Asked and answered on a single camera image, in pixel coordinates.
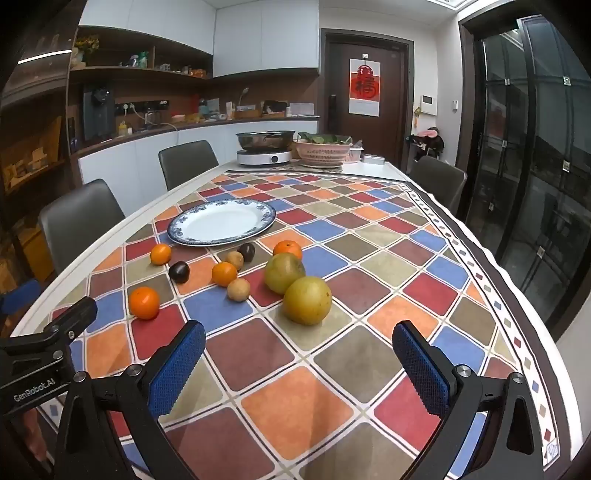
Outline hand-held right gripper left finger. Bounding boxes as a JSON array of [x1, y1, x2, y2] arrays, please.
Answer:
[[53, 319, 207, 480]]

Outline black framed glass door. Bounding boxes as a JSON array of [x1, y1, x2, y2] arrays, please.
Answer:
[[457, 14, 591, 342]]

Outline white base cabinets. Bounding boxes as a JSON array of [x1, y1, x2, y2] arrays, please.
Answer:
[[78, 117, 320, 195]]

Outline black power strip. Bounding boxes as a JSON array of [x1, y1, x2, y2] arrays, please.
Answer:
[[115, 100, 170, 114]]

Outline yellow flower bunch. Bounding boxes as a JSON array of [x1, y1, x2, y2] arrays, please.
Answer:
[[75, 36, 100, 63]]

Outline colourful checkered tablecloth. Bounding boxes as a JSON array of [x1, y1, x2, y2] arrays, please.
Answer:
[[37, 171, 561, 480]]

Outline green leafy vegetables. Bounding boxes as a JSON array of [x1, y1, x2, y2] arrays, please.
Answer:
[[298, 131, 354, 146]]

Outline yellow-green citrus fruit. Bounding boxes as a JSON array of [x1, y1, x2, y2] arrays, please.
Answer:
[[283, 276, 332, 325]]

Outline white induction cooker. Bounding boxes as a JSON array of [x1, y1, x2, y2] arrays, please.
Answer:
[[237, 148, 293, 166]]

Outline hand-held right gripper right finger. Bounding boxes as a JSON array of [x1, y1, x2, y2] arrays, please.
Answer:
[[392, 320, 546, 480]]

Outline brown door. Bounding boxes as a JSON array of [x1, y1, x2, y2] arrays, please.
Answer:
[[321, 28, 414, 169]]

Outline black water dispenser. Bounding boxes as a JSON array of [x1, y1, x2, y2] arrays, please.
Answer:
[[83, 83, 116, 141]]

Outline greenish citrus fruit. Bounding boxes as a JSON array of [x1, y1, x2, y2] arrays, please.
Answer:
[[264, 252, 306, 296]]

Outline wooden side shelf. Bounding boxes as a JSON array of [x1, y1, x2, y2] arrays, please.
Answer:
[[0, 46, 70, 282]]

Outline grey dining chair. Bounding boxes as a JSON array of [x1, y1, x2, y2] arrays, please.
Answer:
[[38, 179, 126, 277], [409, 155, 468, 217], [158, 141, 219, 192]]

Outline pink woven basket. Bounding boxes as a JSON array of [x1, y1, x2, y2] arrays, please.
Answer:
[[295, 141, 354, 168]]

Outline white wall cabinets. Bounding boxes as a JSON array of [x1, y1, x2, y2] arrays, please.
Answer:
[[78, 0, 320, 79]]

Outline red wall calendar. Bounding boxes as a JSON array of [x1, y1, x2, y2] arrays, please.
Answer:
[[349, 58, 382, 115]]

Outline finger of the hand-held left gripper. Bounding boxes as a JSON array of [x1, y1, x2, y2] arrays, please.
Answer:
[[43, 296, 99, 345], [0, 278, 43, 315]]

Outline blue patterned white plate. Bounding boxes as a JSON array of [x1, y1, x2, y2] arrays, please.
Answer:
[[167, 199, 277, 247]]

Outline steel pot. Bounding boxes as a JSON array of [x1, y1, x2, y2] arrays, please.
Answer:
[[235, 130, 296, 153]]

